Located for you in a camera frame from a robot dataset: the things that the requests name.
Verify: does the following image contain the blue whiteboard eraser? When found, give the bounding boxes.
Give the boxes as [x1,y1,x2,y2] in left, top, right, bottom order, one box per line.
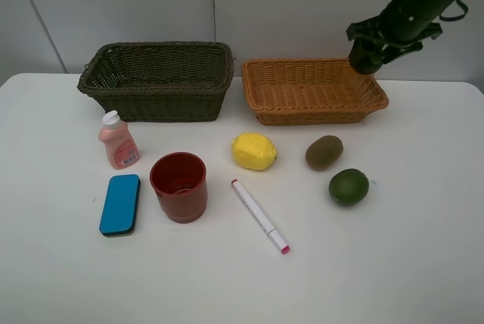
[99,174,141,237]

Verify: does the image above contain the brown kiwi fruit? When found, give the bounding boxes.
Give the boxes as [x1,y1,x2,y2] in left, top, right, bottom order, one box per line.
[305,136,343,171]

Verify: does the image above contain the dark brown wicker basket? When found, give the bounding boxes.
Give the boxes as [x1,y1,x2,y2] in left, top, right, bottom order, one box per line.
[77,42,234,123]

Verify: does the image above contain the green lime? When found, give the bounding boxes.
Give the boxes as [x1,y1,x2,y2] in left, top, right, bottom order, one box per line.
[328,168,370,207]

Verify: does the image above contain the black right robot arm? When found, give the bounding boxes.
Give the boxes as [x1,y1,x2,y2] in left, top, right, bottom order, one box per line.
[346,0,468,75]

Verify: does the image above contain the orange wicker basket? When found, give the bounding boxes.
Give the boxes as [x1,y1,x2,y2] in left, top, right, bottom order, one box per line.
[241,58,389,126]

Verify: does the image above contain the yellow lemon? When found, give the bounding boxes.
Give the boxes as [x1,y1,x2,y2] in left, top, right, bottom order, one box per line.
[231,132,278,171]

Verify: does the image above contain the pink bottle white cap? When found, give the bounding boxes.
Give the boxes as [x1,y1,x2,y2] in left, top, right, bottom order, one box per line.
[98,111,140,170]

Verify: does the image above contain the dark mangosteen fruit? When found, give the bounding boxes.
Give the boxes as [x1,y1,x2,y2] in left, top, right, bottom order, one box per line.
[362,40,385,74]

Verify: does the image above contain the white pink marker pen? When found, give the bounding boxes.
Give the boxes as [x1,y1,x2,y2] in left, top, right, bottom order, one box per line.
[231,179,290,255]

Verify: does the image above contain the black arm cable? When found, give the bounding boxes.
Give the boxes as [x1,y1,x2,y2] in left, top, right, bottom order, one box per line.
[438,0,468,21]

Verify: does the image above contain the red plastic cup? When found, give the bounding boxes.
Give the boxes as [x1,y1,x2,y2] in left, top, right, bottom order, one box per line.
[150,152,208,224]

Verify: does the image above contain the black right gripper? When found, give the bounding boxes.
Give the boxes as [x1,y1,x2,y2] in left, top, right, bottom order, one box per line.
[346,0,469,73]

